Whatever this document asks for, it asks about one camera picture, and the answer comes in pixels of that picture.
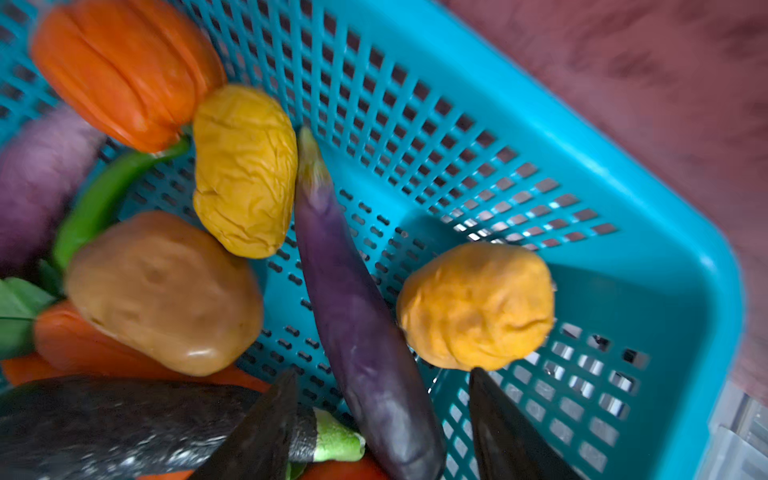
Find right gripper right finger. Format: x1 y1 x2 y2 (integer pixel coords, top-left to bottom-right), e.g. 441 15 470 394
469 367 580 480

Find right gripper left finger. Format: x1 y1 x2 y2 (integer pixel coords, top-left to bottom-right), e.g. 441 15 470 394
190 369 298 480

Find purple eggplant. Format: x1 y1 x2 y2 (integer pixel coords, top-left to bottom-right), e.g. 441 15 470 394
294 126 446 479

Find yellow potato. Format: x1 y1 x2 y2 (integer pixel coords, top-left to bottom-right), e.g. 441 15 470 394
396 242 555 371

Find brown kiwi potato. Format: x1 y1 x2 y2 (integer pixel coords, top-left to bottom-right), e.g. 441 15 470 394
65 211 265 377

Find yellow bell pepper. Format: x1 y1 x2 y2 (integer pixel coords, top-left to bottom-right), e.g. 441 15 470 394
193 84 298 259

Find green chili pepper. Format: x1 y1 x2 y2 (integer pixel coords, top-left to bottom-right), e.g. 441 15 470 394
51 135 191 273

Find light purple yam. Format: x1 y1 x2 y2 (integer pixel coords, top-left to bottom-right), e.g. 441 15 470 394
1 105 107 278

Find orange bell pepper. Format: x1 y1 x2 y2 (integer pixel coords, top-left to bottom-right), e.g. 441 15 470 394
29 1 227 153

